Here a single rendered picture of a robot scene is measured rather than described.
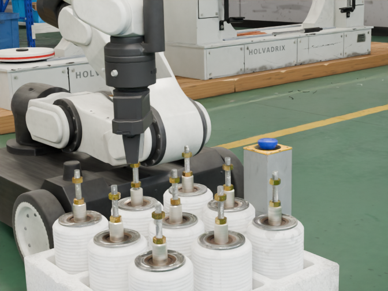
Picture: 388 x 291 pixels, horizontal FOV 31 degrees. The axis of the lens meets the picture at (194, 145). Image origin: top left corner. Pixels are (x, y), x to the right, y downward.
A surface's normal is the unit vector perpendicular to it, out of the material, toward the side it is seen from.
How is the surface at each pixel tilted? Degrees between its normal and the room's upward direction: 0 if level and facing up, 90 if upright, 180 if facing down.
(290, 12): 90
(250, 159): 90
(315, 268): 0
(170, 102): 38
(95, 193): 45
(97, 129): 90
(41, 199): 19
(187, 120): 64
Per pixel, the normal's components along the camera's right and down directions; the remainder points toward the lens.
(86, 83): 0.65, 0.17
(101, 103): 0.18, -0.86
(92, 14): -0.49, 0.22
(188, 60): -0.76, 0.18
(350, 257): -0.03, -0.97
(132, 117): -0.13, 0.25
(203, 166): 0.44, -0.55
